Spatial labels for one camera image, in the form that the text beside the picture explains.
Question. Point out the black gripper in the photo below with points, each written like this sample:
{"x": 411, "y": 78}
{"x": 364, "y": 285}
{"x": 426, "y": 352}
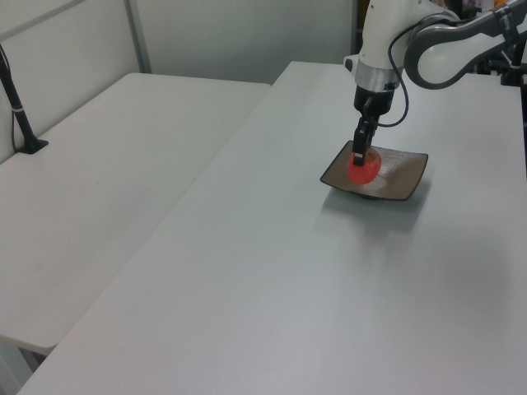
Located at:
{"x": 372, "y": 103}

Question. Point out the red apple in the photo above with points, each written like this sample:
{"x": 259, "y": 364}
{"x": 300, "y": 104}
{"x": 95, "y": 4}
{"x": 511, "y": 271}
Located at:
{"x": 366, "y": 175}

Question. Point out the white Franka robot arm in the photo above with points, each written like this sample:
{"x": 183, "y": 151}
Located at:
{"x": 379, "y": 33}

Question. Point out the square brown ceramic plate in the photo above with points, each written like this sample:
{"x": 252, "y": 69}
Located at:
{"x": 401, "y": 177}

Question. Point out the black background equipment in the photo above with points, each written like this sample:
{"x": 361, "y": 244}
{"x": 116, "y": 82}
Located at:
{"x": 512, "y": 76}

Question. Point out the black pole stand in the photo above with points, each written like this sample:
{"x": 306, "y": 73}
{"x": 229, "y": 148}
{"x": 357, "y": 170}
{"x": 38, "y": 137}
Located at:
{"x": 16, "y": 107}

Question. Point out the grey aluminium partition post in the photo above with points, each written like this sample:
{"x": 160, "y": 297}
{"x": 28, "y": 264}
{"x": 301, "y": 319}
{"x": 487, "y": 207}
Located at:
{"x": 138, "y": 37}

